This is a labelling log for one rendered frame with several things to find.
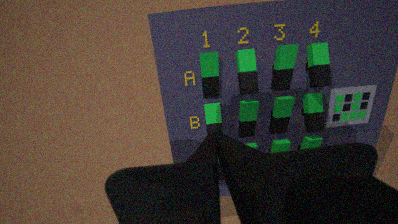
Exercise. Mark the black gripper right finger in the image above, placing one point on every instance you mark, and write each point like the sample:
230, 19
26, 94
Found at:
257, 180

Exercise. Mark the blue-grey switch panel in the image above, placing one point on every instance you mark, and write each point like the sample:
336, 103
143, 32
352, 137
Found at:
277, 75

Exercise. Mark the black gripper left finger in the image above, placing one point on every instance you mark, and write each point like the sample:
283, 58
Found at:
193, 185

